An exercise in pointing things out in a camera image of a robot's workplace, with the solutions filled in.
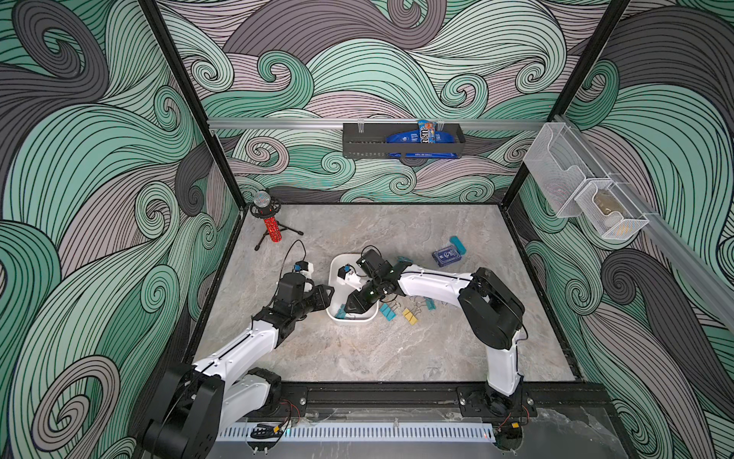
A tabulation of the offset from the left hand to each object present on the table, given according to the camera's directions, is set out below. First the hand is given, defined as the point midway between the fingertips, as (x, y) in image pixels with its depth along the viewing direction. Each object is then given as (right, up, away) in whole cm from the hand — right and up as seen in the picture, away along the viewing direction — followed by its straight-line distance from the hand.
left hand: (330, 287), depth 86 cm
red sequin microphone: (-20, +24, +2) cm, 32 cm away
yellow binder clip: (+25, -10, +2) cm, 27 cm away
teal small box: (+47, +10, +18) cm, 51 cm away
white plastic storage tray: (+3, -3, +9) cm, 10 cm away
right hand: (+6, -6, +2) cm, 9 cm away
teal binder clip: (+3, -8, +2) cm, 9 cm away
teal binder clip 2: (+26, +7, +17) cm, 31 cm away
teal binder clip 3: (+32, -7, +5) cm, 33 cm away
